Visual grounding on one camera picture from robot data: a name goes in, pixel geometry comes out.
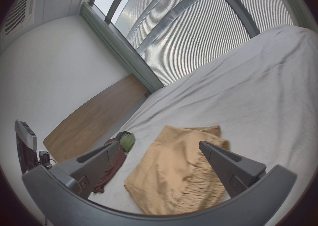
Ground brown garment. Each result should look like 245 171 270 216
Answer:
92 139 126 194

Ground white ceiling air vent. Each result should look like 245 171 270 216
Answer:
0 0 44 44

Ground green garment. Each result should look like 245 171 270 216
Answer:
120 133 136 153

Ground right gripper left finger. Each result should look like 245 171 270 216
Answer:
50 141 120 198

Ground tan shorts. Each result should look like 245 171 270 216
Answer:
124 125 230 215

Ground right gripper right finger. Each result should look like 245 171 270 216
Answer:
199 141 267 198

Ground grey-green curtain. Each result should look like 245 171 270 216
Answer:
263 0 316 30
80 1 165 94

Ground bed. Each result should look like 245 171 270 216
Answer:
43 25 318 215

